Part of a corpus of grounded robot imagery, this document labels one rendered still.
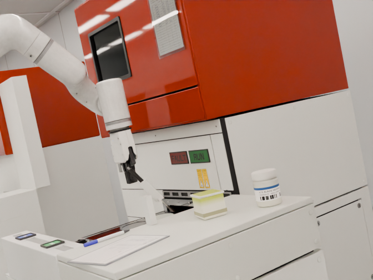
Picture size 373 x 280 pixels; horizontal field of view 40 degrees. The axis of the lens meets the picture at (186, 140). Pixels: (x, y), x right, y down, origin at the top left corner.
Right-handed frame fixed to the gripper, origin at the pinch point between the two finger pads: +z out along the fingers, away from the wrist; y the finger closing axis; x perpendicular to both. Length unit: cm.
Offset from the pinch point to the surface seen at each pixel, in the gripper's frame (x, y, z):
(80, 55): 136, -417, -106
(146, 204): -4.4, 17.8, 7.0
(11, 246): -36.7, -25.7, 14.2
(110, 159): 136, -398, 17
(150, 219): -4.3, 18.3, 11.4
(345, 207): 83, 4, 34
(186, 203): 25.9, -16.9, 17.0
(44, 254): -33.1, 7.6, 13.4
